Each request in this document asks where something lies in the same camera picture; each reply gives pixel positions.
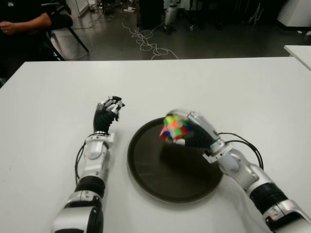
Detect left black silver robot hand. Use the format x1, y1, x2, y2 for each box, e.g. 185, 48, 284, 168
93, 96, 126, 134

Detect seated person in black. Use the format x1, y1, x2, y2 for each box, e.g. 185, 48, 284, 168
0, 0, 73, 84

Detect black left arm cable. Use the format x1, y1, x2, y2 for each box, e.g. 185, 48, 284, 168
74, 142, 87, 181

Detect dark brown round plate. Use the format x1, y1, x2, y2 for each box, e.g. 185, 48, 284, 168
127, 116, 224, 203

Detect white side table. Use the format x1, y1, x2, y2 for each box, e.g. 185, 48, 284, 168
283, 45, 311, 67

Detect white wall panel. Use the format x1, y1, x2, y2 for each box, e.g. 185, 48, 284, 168
72, 0, 91, 17

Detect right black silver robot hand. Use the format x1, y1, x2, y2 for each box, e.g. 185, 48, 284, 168
166, 108, 222, 149

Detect white tangled floor cable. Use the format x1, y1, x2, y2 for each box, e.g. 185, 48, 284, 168
121, 16, 180, 60

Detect black cabinet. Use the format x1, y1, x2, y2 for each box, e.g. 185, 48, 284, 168
138, 0, 166, 29

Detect white cabinet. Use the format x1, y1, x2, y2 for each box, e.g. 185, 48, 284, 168
276, 0, 311, 32

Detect silver background robot legs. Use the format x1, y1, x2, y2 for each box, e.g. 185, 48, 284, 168
162, 0, 180, 35

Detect multicoloured Rubik's cube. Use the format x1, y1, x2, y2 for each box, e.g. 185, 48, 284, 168
159, 115, 194, 142

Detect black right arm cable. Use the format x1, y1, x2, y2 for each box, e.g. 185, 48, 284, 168
217, 132, 265, 171

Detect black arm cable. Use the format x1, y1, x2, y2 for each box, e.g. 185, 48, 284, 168
217, 132, 265, 171
74, 142, 87, 181

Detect black metal chair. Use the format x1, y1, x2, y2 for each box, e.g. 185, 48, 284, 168
45, 23, 90, 61

